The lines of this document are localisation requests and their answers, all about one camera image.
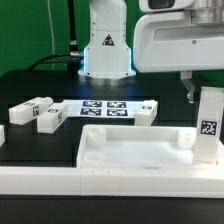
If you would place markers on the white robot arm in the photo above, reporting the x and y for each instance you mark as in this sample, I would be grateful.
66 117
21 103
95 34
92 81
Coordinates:
107 58

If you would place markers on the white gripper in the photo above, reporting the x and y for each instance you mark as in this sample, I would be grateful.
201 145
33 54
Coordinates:
166 42

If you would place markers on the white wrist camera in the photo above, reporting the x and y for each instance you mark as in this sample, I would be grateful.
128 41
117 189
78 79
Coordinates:
164 5

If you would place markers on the sheet with four tags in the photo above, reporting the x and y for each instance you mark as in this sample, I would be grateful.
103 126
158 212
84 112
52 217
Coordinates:
102 108

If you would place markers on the white U-shaped obstacle fence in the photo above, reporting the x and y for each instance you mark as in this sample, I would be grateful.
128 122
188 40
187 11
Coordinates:
205 182

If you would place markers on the white desk top panel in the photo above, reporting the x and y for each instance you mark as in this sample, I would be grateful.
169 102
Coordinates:
136 147

